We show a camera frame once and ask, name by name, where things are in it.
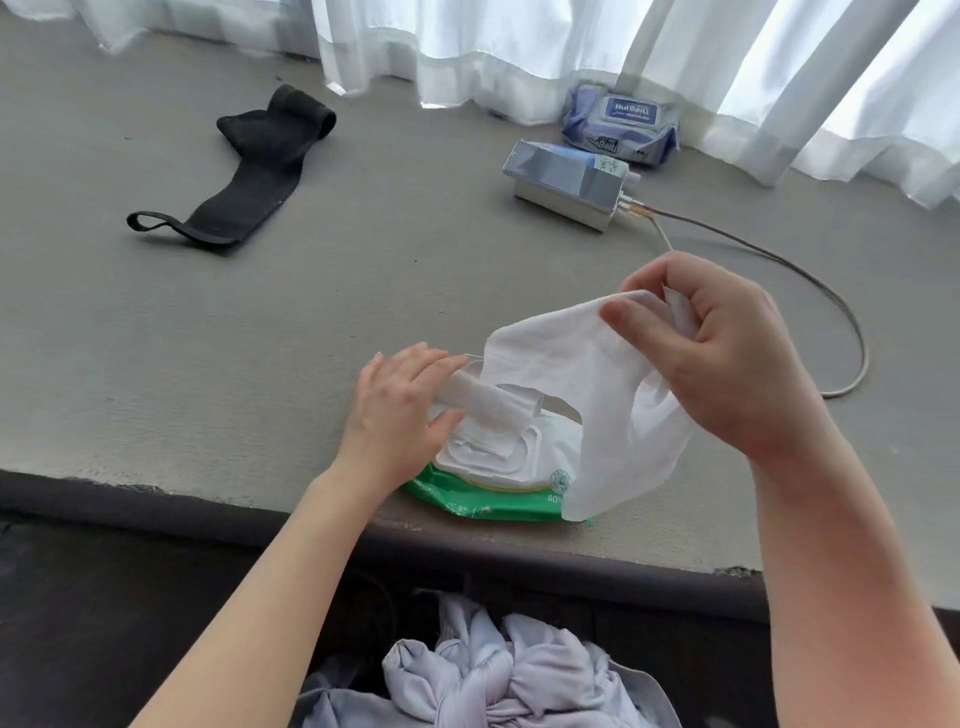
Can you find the grey power box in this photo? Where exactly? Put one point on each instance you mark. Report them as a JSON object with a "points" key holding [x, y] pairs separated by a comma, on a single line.
{"points": [[563, 177]]}

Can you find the person's right forearm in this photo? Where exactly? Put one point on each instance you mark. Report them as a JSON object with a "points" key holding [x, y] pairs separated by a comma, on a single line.
{"points": [[855, 585]]}

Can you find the white wet wipe sheet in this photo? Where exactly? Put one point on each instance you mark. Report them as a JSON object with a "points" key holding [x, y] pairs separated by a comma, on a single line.
{"points": [[600, 405]]}

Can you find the white green wet wipes pack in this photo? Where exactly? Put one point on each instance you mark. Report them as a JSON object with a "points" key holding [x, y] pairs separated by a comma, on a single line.
{"points": [[480, 500]]}

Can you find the person's left hand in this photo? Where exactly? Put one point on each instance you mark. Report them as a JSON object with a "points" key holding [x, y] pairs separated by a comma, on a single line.
{"points": [[398, 428]]}

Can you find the person's grey shirt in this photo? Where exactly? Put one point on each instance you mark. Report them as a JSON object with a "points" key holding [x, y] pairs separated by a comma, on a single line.
{"points": [[510, 675]]}

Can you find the white curtain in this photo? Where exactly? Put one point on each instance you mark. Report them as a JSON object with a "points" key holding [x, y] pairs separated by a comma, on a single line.
{"points": [[525, 53]]}

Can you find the person's right hand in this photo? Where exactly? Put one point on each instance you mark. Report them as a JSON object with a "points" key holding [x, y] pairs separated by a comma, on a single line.
{"points": [[728, 360]]}

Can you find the blue wipes pack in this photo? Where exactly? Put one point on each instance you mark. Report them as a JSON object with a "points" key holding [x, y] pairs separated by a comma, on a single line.
{"points": [[623, 120]]}

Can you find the person's left forearm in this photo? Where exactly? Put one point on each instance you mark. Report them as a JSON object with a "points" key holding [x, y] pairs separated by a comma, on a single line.
{"points": [[270, 615]]}

